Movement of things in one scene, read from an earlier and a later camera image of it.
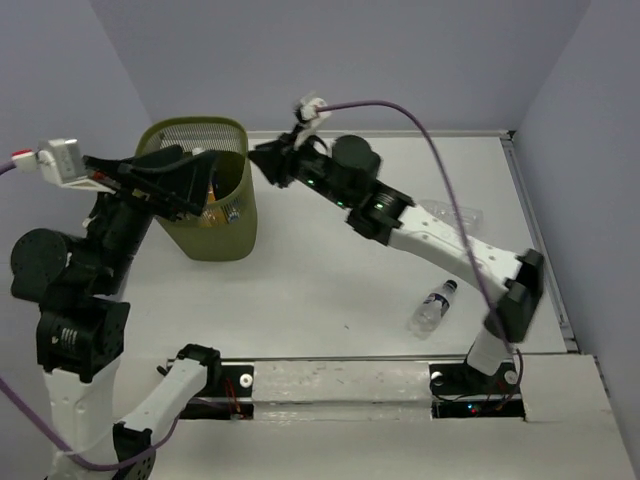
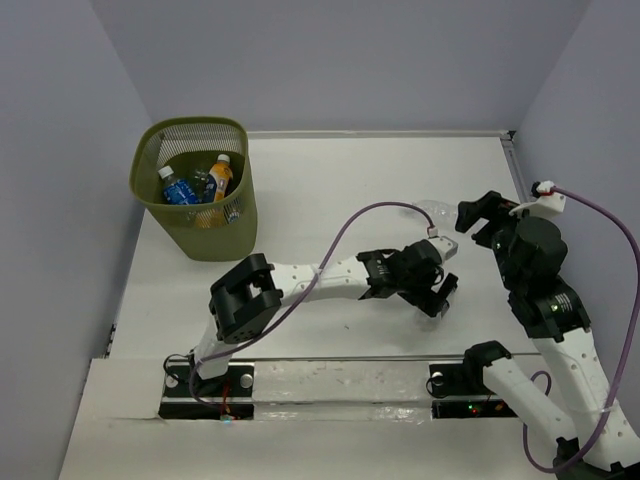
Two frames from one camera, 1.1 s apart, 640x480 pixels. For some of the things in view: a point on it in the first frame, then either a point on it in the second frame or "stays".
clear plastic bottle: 471,218 stays
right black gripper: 277,158 -> 493,206
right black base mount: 460,390 stays
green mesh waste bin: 226,230 stays
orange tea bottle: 215,214 -> 222,172
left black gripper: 196,168 -> 425,299
